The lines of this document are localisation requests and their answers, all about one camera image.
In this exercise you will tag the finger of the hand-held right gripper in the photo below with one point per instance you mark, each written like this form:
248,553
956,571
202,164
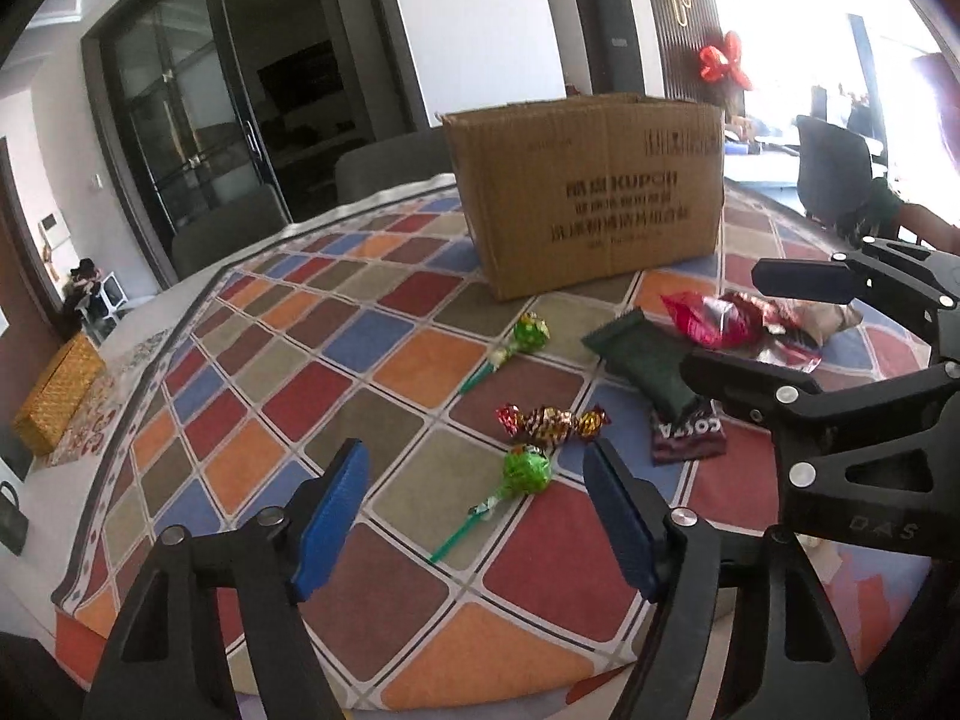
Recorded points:
750,382
802,281

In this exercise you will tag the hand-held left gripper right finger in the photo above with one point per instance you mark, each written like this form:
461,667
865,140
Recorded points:
622,525

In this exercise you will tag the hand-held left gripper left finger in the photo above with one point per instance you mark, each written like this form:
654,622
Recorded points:
330,525

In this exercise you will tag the pale grey snack packet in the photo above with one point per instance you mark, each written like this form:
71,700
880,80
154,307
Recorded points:
825,319

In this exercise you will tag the red white snack packet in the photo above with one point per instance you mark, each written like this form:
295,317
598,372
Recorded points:
787,351

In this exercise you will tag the dark red snack packet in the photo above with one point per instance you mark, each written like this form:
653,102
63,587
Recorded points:
686,439

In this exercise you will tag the dark green snack packet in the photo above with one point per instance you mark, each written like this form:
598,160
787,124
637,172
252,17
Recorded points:
645,364

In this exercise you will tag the green lollipop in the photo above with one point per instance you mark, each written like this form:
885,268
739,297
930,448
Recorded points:
527,471
531,334

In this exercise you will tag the brown gold candy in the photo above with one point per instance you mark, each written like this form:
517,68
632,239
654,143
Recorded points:
551,424

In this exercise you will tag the brown cardboard box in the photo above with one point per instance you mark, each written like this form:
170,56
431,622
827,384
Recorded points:
585,195

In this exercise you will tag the person's right forearm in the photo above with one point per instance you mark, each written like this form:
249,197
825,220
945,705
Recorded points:
926,223

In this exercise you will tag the dark office chair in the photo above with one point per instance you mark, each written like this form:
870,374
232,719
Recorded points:
832,165

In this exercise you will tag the white table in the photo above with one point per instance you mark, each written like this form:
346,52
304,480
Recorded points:
757,169

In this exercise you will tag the colourful checkered tablecloth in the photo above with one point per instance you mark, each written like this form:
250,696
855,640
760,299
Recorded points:
300,390

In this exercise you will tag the red foil bow decoration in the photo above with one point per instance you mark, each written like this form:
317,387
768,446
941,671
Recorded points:
720,60

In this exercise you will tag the yellow woven box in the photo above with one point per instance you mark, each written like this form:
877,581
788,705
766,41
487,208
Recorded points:
56,401

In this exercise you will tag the white small rack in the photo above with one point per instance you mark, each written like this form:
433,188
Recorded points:
112,296

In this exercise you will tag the dark door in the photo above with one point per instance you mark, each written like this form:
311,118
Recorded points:
607,30

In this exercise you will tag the black handbag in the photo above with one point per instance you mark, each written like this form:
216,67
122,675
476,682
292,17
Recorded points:
11,521

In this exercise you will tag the grey upholstered chair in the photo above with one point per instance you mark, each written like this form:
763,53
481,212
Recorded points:
390,165

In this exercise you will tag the black glass door cabinet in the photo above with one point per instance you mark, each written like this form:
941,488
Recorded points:
187,105

